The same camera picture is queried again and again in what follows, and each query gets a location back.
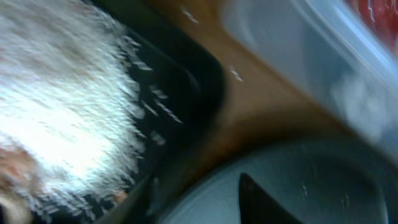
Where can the red snack wrapper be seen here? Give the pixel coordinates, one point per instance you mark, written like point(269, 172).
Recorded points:
point(381, 17)

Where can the black round tray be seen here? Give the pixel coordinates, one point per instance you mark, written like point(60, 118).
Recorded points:
point(319, 181)

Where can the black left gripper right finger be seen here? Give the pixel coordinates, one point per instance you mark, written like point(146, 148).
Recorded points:
point(256, 206)

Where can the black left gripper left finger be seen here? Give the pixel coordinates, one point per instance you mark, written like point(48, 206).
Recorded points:
point(141, 206)

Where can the peanut shells food scraps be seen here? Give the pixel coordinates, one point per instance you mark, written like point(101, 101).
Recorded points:
point(69, 107)

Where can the black rectangular tray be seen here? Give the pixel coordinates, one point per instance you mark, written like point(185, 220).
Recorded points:
point(191, 80)

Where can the clear plastic bin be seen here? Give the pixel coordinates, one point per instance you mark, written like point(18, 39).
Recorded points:
point(325, 49)

